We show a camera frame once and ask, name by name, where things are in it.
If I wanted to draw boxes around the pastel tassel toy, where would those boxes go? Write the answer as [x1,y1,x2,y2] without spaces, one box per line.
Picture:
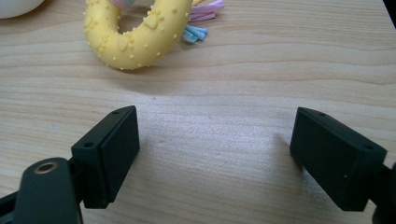
[110,0,226,44]

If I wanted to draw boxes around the white round object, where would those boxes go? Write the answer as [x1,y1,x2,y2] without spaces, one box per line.
[0,0,46,20]

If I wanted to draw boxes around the yellow ring chew toy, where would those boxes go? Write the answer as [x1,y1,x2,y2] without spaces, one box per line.
[82,0,194,71]

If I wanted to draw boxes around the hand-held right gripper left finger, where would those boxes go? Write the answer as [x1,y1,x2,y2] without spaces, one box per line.
[70,105,141,210]

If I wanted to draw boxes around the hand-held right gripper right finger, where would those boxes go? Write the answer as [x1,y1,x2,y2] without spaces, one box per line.
[289,106,389,213]

